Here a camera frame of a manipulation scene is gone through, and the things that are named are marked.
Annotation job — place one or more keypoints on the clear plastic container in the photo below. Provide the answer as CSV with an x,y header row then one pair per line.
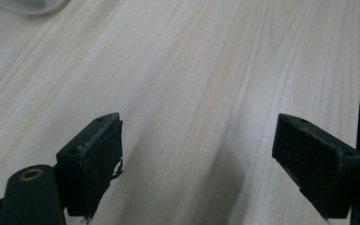
x,y
28,5

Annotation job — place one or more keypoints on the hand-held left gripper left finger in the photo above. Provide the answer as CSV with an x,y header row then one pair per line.
x,y
90,162

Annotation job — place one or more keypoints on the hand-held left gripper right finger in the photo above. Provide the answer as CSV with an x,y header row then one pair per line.
x,y
315,168

